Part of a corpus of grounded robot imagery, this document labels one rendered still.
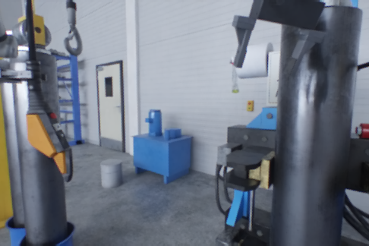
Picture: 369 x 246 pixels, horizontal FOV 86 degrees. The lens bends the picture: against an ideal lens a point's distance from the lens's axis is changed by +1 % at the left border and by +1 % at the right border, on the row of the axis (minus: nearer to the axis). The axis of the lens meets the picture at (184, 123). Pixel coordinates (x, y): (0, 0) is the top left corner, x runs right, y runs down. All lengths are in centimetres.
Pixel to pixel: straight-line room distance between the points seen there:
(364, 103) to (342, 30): 209
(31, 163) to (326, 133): 137
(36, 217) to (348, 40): 161
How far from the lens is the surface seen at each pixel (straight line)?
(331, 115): 70
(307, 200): 75
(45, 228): 153
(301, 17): 51
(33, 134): 93
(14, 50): 104
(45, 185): 142
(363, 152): 97
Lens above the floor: 121
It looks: 6 degrees down
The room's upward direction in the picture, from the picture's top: straight up
